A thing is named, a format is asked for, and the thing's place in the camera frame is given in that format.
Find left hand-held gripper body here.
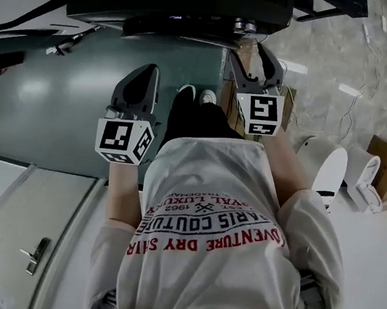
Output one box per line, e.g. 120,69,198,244
92,98,160,169

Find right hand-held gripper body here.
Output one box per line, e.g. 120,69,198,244
230,79,287,140

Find silver washing machine dial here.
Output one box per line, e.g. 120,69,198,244
232,17,260,35

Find person's right forearm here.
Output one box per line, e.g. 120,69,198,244
255,126,319,211

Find person's left forearm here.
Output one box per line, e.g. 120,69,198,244
101,160,151,229

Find tall cardboard box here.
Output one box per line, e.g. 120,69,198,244
216,32,305,143

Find black trousers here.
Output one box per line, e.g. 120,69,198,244
158,87,251,158

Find white toilet with closed lid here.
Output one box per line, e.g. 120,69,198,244
283,132,352,215

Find white power strip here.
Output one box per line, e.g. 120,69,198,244
360,23,374,44

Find white toilet with open seat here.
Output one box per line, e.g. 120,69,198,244
341,144,387,217

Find white door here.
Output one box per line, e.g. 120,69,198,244
0,158,109,309

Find white printed t-shirt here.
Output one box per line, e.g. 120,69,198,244
82,121,362,309

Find white cable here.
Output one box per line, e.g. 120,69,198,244
334,27,387,140

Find black metal frame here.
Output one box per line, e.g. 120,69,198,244
293,0,371,32

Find metal door handle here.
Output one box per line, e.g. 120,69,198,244
17,233,52,278

